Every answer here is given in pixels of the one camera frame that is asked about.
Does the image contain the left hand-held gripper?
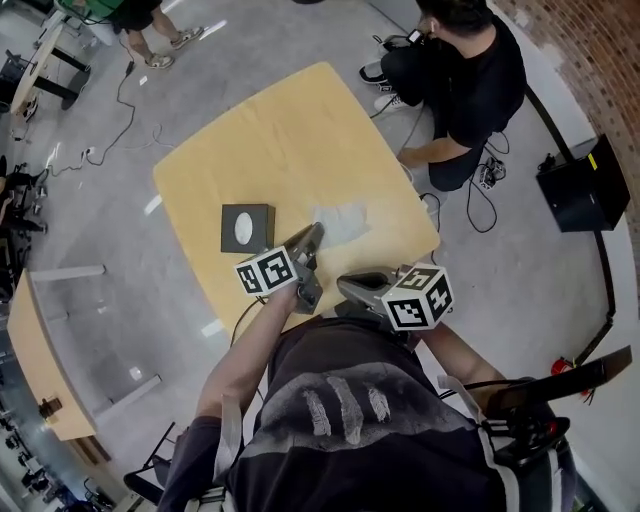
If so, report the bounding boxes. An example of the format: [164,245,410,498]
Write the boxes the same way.
[234,223,326,316]

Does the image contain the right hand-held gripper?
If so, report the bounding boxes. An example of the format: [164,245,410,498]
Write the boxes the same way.
[336,263,455,351]

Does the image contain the white tissue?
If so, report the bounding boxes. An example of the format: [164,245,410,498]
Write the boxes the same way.
[233,212,254,245]
[312,201,371,249]

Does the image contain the person's left forearm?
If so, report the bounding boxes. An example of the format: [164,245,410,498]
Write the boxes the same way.
[194,289,296,426]

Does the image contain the person's right forearm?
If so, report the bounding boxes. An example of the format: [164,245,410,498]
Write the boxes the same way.
[419,322,506,396]

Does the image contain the black tissue box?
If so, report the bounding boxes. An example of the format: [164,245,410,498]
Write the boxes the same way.
[220,202,276,255]

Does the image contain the light wooden square table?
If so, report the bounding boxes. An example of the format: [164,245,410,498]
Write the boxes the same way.
[152,61,442,341]

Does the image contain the small white black floor device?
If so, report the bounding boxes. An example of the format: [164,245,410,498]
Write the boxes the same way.
[478,157,507,190]

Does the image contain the person's dark printed shirt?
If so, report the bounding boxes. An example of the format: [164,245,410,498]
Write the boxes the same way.
[157,314,576,512]

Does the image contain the black equipment case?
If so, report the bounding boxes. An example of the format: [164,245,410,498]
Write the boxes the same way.
[535,133,631,234]

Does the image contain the black folding chair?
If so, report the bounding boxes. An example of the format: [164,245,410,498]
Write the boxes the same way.
[123,421,177,504]

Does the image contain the wooden side table white legs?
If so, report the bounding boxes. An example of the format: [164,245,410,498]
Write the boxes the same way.
[5,264,164,442]

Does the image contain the white equipment cabinet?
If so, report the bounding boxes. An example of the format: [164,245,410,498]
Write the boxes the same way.
[99,492,161,512]

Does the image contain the oval wooden table black legs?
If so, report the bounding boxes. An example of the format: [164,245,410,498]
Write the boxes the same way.
[9,22,92,116]

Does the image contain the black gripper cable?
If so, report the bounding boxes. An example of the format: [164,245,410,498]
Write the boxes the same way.
[229,294,266,346]

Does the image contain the black looped floor cable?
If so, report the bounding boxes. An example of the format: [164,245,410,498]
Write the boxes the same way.
[466,164,499,234]

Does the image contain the thin white floor cable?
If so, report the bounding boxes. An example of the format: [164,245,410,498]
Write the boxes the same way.
[122,124,174,151]

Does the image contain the white harness strap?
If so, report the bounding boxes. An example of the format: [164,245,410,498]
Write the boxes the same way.
[214,394,244,481]

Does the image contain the long black floor cable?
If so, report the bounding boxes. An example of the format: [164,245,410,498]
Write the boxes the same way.
[47,62,137,176]

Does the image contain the black curved floor rail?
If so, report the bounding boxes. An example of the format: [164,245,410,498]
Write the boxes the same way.
[522,84,617,369]

